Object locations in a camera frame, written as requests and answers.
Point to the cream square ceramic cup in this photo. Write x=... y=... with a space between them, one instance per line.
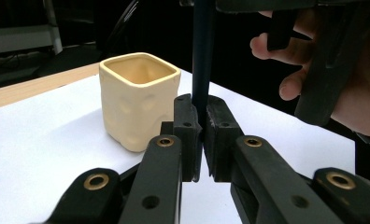
x=133 y=105

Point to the wooden work table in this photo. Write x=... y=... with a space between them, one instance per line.
x=33 y=88

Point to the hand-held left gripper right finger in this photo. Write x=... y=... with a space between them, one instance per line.
x=220 y=146

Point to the thin dark paintbrush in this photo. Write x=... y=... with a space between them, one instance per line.
x=203 y=62

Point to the white table sheet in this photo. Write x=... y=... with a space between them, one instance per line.
x=33 y=140

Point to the black folding chair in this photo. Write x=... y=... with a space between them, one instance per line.
x=68 y=60

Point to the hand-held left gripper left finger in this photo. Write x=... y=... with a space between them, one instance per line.
x=189 y=140

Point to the table with white metal legs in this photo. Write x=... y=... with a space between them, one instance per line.
x=18 y=39

